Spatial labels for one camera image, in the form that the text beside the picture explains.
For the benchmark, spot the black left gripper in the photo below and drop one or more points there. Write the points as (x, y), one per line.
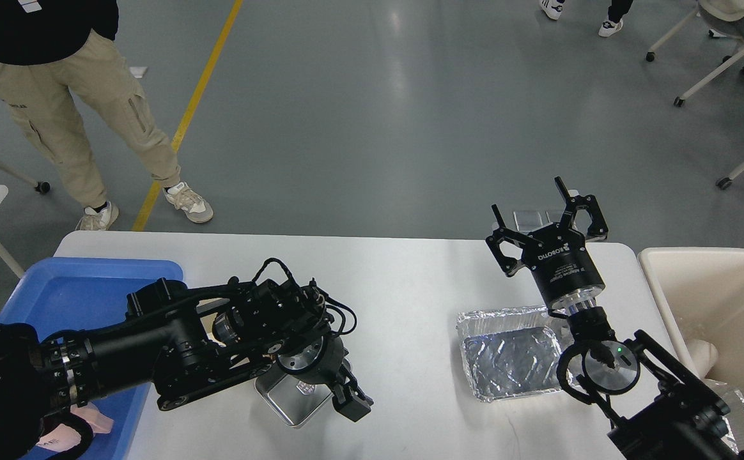
(322, 363)

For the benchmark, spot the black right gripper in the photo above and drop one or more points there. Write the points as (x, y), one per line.
(560, 265)

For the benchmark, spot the stainless steel square tray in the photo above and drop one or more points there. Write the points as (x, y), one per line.
(296, 397)

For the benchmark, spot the pink ceramic mug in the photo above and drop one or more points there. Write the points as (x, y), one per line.
(67, 429)

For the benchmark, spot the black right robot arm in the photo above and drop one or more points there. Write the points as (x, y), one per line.
(656, 407)

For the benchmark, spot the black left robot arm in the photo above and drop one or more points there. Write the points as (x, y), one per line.
(189, 342)

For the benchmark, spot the clear floor plate right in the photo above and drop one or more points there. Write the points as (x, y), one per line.
(553, 215)

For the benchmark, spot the clear floor plate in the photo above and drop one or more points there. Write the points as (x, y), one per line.
(553, 215)
(527, 221)

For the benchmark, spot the clear floor plate left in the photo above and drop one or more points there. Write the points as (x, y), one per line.
(527, 221)

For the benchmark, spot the aluminium foil tray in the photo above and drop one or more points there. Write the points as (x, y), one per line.
(512, 353)

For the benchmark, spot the cream plastic bin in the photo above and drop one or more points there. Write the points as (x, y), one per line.
(700, 294)

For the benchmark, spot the white sneaker far person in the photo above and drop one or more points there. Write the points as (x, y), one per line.
(609, 28)

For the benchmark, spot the white office chair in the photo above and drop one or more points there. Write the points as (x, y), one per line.
(725, 18)

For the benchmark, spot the blue plastic tray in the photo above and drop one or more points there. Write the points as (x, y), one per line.
(87, 293)

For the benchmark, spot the person in khaki trousers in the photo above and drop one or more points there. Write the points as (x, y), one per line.
(52, 51)

